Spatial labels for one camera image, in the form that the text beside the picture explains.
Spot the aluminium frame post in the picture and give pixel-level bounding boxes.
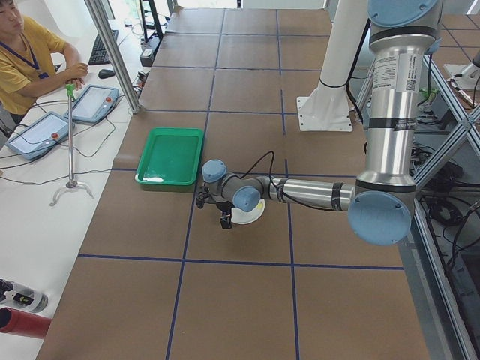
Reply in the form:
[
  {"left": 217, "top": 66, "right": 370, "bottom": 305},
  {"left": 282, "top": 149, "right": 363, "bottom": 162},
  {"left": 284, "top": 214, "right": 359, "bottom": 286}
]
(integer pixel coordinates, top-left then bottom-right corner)
[{"left": 84, "top": 0, "right": 142, "bottom": 114}]

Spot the black computer mouse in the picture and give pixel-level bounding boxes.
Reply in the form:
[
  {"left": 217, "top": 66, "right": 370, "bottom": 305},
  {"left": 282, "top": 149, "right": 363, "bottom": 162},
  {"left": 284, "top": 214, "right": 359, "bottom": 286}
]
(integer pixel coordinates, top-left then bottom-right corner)
[{"left": 97, "top": 69, "right": 116, "bottom": 80}]

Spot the black keyboard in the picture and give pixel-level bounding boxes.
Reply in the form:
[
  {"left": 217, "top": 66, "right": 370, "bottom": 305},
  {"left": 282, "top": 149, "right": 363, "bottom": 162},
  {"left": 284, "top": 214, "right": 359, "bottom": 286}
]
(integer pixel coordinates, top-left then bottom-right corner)
[{"left": 88, "top": 34, "right": 110, "bottom": 65}]

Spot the black cable bundle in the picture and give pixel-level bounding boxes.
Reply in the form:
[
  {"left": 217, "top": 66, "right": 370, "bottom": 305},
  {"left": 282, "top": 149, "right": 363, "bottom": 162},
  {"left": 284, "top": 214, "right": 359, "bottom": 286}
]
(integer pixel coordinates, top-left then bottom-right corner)
[{"left": 410, "top": 145, "right": 480, "bottom": 286}]

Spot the person in yellow shirt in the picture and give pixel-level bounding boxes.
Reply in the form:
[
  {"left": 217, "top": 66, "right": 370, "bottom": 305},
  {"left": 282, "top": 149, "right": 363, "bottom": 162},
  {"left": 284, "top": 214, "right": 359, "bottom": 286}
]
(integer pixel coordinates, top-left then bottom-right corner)
[{"left": 1, "top": 1, "right": 88, "bottom": 125}]

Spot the blue teach pendant near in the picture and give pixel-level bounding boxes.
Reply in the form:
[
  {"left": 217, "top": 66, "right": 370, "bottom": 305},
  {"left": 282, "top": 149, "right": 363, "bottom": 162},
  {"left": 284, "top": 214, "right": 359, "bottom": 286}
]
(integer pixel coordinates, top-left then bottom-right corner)
[{"left": 6, "top": 112, "right": 69, "bottom": 161}]

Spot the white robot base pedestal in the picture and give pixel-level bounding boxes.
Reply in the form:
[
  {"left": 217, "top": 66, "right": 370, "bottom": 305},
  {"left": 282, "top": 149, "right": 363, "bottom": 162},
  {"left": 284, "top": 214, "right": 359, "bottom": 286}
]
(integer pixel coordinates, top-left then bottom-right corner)
[{"left": 297, "top": 0, "right": 368, "bottom": 132}]

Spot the brown paper table cover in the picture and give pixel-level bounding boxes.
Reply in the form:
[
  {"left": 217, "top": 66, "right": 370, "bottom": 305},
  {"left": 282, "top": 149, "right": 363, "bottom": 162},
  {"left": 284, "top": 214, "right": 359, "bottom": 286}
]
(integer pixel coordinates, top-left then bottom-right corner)
[{"left": 38, "top": 9, "right": 430, "bottom": 359}]

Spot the white round plate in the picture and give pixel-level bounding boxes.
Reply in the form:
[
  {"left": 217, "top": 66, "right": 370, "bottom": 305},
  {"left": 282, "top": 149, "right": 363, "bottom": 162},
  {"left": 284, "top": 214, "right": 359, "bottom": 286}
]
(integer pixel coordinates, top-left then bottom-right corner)
[{"left": 232, "top": 199, "right": 266, "bottom": 225}]

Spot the blue teach pendant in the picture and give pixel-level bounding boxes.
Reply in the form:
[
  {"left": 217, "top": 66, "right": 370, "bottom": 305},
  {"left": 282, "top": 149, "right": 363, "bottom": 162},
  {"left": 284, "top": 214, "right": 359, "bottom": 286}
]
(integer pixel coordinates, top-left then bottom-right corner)
[
  {"left": 72, "top": 84, "right": 119, "bottom": 125},
  {"left": 6, "top": 112, "right": 69, "bottom": 161}
]

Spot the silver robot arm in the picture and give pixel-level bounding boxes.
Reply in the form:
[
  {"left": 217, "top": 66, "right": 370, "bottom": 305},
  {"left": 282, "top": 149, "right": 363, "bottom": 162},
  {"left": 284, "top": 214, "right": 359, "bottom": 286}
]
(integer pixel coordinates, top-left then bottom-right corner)
[{"left": 196, "top": 1, "right": 443, "bottom": 245}]

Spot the red cylinder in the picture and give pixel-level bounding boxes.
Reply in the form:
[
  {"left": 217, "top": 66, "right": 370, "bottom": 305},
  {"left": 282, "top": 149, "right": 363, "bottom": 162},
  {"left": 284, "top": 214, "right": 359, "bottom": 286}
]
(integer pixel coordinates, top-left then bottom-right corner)
[{"left": 1, "top": 307, "right": 52, "bottom": 339}]

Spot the aluminium lattice frame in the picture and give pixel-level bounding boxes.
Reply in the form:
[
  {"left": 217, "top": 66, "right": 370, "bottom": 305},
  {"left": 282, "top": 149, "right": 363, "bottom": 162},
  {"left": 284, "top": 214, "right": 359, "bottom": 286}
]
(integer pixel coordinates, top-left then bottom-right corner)
[{"left": 352, "top": 22, "right": 480, "bottom": 360}]

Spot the blue teach pendant far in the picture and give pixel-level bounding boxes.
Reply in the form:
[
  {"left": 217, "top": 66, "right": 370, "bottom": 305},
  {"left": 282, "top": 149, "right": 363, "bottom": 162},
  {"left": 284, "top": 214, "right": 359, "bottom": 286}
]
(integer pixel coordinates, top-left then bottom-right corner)
[{"left": 72, "top": 84, "right": 119, "bottom": 125}]

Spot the green plastic tray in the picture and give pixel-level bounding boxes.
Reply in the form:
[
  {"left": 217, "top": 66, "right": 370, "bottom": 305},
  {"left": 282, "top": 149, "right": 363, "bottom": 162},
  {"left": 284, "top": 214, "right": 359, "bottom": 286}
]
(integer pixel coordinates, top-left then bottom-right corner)
[{"left": 135, "top": 127, "right": 204, "bottom": 193}]

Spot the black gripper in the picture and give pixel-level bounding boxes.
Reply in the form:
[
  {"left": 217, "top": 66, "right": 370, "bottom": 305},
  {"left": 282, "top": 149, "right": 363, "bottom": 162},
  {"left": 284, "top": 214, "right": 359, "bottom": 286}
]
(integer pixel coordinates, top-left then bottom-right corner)
[{"left": 195, "top": 184, "right": 233, "bottom": 229}]

